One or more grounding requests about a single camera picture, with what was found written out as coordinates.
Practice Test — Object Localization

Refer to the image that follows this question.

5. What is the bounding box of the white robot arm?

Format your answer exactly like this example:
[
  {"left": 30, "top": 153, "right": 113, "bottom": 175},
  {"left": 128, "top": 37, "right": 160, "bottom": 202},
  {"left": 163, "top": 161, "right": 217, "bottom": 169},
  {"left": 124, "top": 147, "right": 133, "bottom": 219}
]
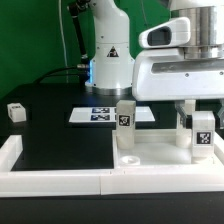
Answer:
[{"left": 86, "top": 0, "right": 224, "bottom": 128}]

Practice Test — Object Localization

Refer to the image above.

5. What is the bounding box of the white thin cable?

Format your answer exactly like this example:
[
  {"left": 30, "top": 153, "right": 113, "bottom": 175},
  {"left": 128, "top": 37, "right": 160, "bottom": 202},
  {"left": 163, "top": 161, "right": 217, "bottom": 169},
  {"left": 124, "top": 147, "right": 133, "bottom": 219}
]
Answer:
[{"left": 58, "top": 0, "right": 70, "bottom": 84}]

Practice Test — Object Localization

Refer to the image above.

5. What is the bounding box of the white square table top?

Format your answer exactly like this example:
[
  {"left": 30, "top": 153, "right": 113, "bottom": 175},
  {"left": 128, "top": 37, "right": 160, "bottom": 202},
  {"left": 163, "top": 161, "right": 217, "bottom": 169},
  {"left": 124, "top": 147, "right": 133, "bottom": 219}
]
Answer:
[{"left": 111, "top": 128, "right": 224, "bottom": 169}]

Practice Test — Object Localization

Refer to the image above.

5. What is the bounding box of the white fiducial marker sheet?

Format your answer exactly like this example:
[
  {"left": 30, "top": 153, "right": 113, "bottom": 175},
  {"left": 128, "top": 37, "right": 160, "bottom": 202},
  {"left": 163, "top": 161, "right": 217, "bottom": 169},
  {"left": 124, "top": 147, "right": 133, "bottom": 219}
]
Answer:
[{"left": 69, "top": 106, "right": 155, "bottom": 123}]

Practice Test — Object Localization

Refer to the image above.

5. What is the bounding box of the white U-shaped fence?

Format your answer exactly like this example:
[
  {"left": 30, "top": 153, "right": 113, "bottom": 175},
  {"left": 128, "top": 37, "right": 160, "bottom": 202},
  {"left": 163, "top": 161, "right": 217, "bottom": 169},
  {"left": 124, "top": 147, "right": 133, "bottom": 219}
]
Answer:
[{"left": 0, "top": 135, "right": 224, "bottom": 197}]

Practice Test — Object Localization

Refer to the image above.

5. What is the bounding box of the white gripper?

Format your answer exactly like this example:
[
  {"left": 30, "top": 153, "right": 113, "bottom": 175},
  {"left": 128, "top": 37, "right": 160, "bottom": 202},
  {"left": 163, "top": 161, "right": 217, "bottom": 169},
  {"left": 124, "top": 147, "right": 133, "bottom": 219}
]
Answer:
[{"left": 132, "top": 17, "right": 224, "bottom": 129}]

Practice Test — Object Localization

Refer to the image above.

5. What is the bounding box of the black cable conduit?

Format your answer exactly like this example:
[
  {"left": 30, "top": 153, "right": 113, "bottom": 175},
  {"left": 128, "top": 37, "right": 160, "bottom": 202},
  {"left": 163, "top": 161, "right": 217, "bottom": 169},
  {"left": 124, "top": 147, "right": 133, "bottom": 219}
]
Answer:
[{"left": 33, "top": 0, "right": 92, "bottom": 84}]

